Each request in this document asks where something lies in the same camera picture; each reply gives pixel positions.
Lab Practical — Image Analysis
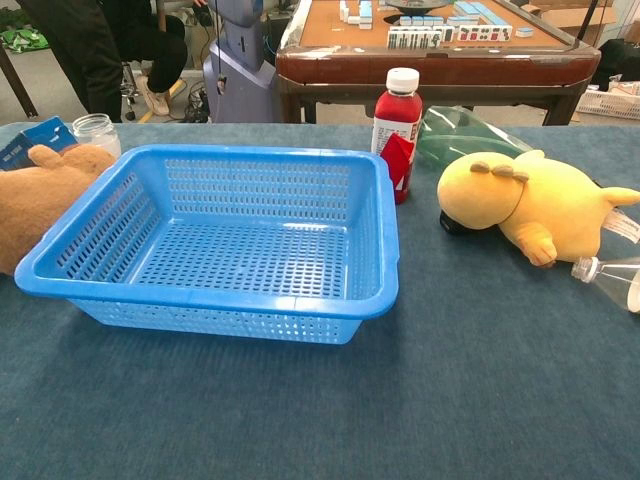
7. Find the red juice bottle white cap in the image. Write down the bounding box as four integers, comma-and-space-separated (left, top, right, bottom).
370, 67, 424, 205

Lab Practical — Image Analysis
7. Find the blue pink cookie box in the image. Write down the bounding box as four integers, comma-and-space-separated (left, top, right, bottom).
0, 116, 81, 172

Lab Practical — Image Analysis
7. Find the blue-grey mobile robot base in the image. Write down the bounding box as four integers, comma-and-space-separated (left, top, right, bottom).
202, 0, 281, 124

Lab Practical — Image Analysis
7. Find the blue plastic perforated basket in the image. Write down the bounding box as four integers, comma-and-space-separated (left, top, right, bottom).
13, 143, 402, 347

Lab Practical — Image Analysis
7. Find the blue table cloth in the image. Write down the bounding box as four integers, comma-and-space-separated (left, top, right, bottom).
0, 121, 640, 480

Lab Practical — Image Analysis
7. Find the brown mahjong table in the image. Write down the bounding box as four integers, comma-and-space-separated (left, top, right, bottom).
275, 0, 602, 126

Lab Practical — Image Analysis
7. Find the yellow plush toy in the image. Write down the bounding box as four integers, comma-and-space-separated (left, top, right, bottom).
437, 148, 640, 269

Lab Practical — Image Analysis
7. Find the mahjong tile row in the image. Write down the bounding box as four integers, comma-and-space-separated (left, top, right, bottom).
387, 24, 514, 50

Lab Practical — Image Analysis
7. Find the clear glass jar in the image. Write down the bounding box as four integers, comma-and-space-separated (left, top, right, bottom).
72, 113, 123, 160

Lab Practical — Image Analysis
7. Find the seated person in black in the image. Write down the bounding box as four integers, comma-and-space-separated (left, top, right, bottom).
102, 0, 189, 117

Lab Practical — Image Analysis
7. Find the brown capybara plush toy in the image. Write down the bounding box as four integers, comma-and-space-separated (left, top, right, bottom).
0, 144, 117, 277

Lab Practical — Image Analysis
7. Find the clear bottle green label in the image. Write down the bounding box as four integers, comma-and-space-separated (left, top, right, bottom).
571, 255, 640, 315

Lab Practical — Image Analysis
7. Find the person in black trousers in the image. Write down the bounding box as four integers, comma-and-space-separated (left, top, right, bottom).
19, 0, 125, 124

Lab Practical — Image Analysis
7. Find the white plastic crate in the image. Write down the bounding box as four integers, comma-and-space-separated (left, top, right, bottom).
574, 85, 640, 121

